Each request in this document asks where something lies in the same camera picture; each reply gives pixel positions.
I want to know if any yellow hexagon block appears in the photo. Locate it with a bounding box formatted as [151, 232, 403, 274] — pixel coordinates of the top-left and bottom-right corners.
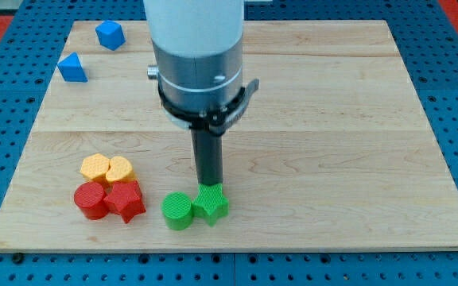
[80, 153, 110, 187]

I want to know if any black clamp ring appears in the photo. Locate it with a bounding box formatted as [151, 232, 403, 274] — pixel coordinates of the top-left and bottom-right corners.
[157, 78, 261, 137]

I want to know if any red cylinder block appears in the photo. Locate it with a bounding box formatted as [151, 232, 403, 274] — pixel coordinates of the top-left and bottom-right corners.
[73, 181, 109, 220]

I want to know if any green cylinder block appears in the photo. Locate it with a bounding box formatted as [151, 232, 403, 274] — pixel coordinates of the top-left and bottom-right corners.
[161, 191, 194, 230]

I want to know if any red star block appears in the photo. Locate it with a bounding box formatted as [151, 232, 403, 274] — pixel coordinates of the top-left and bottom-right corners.
[103, 180, 146, 224]

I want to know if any blue triangle block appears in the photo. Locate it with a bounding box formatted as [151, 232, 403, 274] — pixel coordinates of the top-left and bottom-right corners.
[57, 52, 88, 83]

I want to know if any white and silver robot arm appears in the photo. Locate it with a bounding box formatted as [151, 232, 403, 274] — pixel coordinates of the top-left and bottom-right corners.
[143, 0, 244, 128]

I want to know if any yellow heart block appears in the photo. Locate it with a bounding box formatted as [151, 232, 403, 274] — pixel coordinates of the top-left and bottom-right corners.
[106, 156, 137, 184]

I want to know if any wooden board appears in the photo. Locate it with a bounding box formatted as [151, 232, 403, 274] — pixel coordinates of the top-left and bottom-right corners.
[0, 21, 458, 253]

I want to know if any green star block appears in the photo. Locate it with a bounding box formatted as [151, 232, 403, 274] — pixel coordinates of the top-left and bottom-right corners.
[192, 183, 229, 226]

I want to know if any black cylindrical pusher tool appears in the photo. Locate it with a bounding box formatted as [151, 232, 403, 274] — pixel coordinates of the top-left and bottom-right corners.
[191, 129, 223, 186]

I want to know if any blue cube block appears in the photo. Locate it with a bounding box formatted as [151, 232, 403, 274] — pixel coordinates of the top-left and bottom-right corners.
[95, 20, 126, 51]

